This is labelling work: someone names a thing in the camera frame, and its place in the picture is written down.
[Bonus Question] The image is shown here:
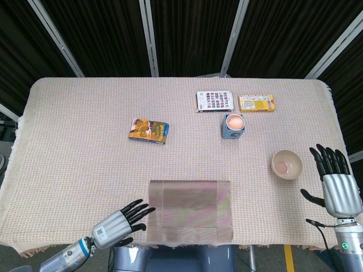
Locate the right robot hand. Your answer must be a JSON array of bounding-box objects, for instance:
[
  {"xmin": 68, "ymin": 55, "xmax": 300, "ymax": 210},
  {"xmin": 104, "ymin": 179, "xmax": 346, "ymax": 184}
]
[{"xmin": 300, "ymin": 143, "xmax": 363, "ymax": 218}]

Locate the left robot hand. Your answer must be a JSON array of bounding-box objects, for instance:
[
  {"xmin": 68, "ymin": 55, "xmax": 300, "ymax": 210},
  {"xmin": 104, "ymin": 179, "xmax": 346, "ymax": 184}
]
[{"xmin": 91, "ymin": 198, "xmax": 156, "ymax": 250}]

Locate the light brown bowl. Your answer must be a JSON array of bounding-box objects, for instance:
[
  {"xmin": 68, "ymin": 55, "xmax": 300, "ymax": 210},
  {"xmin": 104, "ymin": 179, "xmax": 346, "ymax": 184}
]
[{"xmin": 272, "ymin": 150, "xmax": 303, "ymax": 181}]

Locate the brown woven placemat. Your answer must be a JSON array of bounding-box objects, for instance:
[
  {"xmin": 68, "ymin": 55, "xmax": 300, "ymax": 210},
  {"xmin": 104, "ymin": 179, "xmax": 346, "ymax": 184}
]
[{"xmin": 149, "ymin": 180, "xmax": 234, "ymax": 242}]

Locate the orange and blue snack box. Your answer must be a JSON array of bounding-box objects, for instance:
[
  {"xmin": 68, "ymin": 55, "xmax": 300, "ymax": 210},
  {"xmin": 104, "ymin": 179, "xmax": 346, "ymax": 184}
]
[{"xmin": 128, "ymin": 118, "xmax": 170, "ymax": 146}]

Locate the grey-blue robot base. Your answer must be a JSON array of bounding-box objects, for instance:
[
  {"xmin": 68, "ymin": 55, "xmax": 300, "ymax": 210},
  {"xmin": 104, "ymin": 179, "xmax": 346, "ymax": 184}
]
[{"xmin": 109, "ymin": 244, "xmax": 238, "ymax": 272}]

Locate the yellow flat box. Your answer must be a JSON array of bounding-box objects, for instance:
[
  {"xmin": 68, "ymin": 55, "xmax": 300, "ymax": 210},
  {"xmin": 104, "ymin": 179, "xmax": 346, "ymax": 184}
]
[{"xmin": 237, "ymin": 94, "xmax": 276, "ymax": 113}]

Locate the beige woven tablecloth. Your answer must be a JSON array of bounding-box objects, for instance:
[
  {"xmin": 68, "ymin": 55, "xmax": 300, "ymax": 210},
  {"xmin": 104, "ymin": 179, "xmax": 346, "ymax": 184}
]
[{"xmin": 0, "ymin": 76, "xmax": 363, "ymax": 257}]

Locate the dark brown curtain panel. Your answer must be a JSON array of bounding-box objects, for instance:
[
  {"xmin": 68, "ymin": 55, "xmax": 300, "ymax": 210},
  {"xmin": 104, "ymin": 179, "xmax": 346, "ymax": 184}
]
[
  {"xmin": 151, "ymin": 0, "xmax": 242, "ymax": 78},
  {"xmin": 0, "ymin": 0, "xmax": 77, "ymax": 117},
  {"xmin": 228, "ymin": 0, "xmax": 363, "ymax": 79},
  {"xmin": 39, "ymin": 0, "xmax": 151, "ymax": 78},
  {"xmin": 319, "ymin": 36, "xmax": 363, "ymax": 156}
]

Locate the blue cube egg holder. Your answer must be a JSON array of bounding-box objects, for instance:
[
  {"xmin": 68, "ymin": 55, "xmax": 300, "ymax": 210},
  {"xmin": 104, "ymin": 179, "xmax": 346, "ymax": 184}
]
[{"xmin": 221, "ymin": 113, "xmax": 246, "ymax": 139}]

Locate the peach round ball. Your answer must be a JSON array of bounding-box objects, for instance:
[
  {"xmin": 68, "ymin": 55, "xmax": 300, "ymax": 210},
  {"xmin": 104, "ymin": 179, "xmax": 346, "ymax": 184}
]
[{"xmin": 227, "ymin": 114, "xmax": 244, "ymax": 130}]

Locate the white box with colour swatches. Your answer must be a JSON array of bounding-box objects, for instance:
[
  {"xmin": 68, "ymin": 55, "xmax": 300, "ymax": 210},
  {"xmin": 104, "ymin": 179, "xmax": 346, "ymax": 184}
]
[{"xmin": 196, "ymin": 90, "xmax": 235, "ymax": 113}]

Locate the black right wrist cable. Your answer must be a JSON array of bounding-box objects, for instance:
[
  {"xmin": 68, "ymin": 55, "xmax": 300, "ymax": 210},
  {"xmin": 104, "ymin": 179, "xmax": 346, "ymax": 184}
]
[{"xmin": 305, "ymin": 218, "xmax": 338, "ymax": 250}]

